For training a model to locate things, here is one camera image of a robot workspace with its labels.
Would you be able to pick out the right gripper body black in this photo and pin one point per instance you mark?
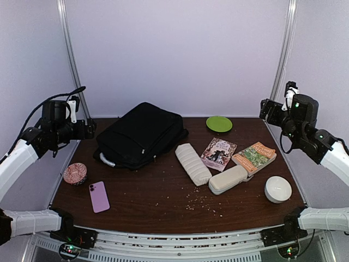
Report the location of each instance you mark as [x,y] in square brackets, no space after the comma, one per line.
[272,119]

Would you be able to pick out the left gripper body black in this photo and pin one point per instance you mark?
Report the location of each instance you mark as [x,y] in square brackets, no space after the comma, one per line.
[80,134]

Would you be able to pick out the black student backpack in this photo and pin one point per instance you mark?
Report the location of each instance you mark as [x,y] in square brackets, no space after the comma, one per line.
[139,137]

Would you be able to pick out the pink smartphone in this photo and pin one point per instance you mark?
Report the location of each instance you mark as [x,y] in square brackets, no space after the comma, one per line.
[99,198]

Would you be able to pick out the beige fabric pencil pouch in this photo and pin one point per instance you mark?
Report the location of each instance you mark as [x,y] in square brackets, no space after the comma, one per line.
[192,164]

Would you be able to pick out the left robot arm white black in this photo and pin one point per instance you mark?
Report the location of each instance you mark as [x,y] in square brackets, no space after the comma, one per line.
[56,128]

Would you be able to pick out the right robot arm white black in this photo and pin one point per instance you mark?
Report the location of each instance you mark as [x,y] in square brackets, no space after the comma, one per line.
[297,120]

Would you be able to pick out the red patterned small bowl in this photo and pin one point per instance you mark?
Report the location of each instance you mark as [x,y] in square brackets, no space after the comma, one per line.
[75,174]

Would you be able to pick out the green orange paperback book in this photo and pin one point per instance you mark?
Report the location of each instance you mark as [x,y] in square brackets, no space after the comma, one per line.
[254,158]

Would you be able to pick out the green plate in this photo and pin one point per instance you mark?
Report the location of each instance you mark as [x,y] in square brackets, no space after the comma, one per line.
[219,124]

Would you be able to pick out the purple illustrated paperback book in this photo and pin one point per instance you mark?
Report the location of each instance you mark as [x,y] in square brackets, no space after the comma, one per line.
[218,153]

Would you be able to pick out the white bowl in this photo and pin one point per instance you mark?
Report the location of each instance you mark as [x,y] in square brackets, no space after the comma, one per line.
[277,189]

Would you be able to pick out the beige glasses case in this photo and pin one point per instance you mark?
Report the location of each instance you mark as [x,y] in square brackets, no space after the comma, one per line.
[228,179]

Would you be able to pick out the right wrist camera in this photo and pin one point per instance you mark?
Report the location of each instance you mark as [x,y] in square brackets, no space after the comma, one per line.
[291,90]

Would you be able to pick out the right aluminium frame post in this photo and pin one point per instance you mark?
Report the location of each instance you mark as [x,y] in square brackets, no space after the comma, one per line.
[286,46]

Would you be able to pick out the aluminium frame post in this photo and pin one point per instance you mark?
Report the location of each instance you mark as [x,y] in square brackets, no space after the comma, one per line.
[62,12]
[286,46]

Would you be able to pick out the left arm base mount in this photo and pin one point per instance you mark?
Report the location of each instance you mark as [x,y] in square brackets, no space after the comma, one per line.
[72,246]

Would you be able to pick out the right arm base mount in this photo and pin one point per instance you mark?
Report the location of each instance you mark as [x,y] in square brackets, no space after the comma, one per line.
[286,241]

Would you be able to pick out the left aluminium frame post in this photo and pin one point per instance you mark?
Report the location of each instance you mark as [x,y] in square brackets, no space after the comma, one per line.
[62,12]

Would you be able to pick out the front aluminium rail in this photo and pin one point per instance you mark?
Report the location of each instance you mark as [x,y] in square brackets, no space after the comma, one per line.
[246,245]

